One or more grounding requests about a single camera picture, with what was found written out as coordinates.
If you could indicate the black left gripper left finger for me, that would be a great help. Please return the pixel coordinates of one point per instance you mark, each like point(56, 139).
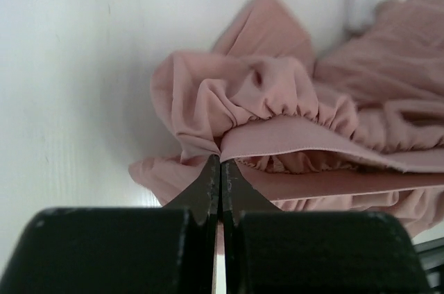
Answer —
point(122, 250)

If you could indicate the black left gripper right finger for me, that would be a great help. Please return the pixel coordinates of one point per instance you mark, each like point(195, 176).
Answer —
point(272, 251)

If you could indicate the pink pleated skirt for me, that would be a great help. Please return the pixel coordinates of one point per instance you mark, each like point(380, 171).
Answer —
point(360, 129)

